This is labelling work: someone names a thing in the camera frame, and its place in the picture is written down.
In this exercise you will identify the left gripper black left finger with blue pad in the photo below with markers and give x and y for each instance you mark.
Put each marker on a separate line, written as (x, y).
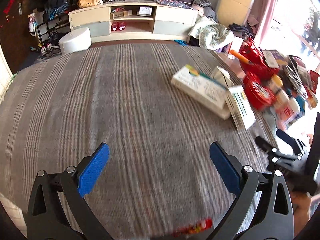
(46, 218)

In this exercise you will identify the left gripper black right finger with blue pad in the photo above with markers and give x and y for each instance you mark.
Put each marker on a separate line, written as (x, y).
(273, 218)

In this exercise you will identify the small red snack packet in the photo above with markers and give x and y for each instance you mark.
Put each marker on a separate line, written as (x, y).
(194, 229)

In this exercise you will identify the white medicine box rainbow logo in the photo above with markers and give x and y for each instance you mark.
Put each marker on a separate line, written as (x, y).
(203, 89)

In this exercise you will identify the pile of red snack packages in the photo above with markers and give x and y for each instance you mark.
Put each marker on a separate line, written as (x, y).
(282, 84)

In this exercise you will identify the grey plaid tablecloth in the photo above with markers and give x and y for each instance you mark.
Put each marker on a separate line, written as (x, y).
(159, 177)

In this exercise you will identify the orange cylinder toy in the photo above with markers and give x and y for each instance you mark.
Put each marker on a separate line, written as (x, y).
(240, 57)

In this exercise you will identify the crumpled floral blanket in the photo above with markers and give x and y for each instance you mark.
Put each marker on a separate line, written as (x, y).
(211, 35)

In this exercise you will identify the pink curtain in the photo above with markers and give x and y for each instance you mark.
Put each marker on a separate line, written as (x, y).
(262, 11)

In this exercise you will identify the beige standing air conditioner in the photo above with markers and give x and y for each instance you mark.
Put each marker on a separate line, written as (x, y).
(233, 11)

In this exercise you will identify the white round stool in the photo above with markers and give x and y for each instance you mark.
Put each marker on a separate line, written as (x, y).
(76, 40)

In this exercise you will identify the red shoes in cabinet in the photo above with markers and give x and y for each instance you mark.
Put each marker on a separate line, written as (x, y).
(118, 26)

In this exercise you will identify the white wooden TV cabinet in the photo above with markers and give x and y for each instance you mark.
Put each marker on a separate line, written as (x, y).
(144, 21)

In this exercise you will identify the coat rack with dark clothes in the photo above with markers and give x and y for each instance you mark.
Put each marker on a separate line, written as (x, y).
(49, 22)

